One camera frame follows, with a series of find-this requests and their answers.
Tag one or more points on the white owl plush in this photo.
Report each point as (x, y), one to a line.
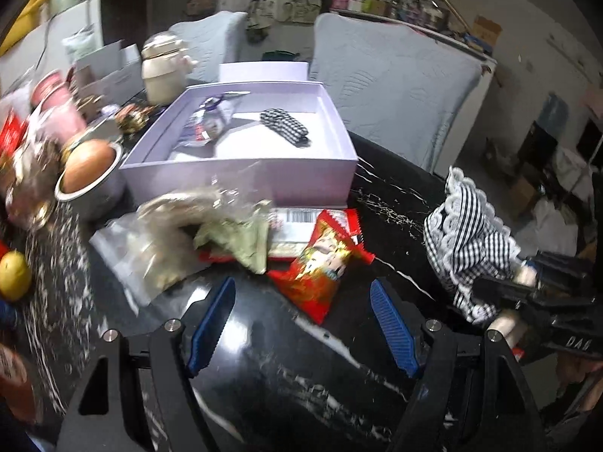
(465, 240)

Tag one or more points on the cardboard box on counter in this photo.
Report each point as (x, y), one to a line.
(488, 31)

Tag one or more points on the red foil bag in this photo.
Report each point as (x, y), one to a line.
(12, 133)

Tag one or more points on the red white packet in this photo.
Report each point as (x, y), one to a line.
(290, 231)

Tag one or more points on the white mini fridge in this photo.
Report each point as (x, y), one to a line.
(56, 44)

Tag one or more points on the green paper packet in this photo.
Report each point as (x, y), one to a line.
(241, 230)

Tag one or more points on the metal bowl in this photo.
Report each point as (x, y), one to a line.
(98, 198)

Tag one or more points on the glass mug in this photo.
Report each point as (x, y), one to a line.
(34, 172)

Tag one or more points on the round bread in bowl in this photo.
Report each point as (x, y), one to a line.
(86, 164)

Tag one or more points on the cream thermos jug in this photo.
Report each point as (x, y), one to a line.
(166, 64)

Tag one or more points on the pink cup stack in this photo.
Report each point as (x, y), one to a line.
(56, 116)

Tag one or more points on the black white gingham scrunchie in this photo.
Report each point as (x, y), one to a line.
(286, 126)

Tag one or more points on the open lavender gift box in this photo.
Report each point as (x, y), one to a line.
(248, 153)

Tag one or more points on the colourful candy wrapper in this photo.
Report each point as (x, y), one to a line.
(133, 117)

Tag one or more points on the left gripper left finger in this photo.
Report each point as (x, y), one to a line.
(107, 410)

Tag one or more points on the purple snack packet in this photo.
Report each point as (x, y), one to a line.
(210, 119)

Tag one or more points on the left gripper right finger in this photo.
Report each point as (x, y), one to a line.
(469, 391)

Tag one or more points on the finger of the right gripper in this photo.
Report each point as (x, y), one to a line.
(508, 294)
(570, 274)

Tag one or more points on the red snack packet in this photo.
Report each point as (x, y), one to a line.
(313, 278)

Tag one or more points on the clear zip bag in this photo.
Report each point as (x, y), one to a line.
(146, 262)

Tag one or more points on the yellow lemon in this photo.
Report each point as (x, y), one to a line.
(15, 276)

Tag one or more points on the white cardboard bottle box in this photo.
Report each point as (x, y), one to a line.
(113, 72)

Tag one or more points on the person right hand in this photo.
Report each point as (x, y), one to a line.
(572, 369)

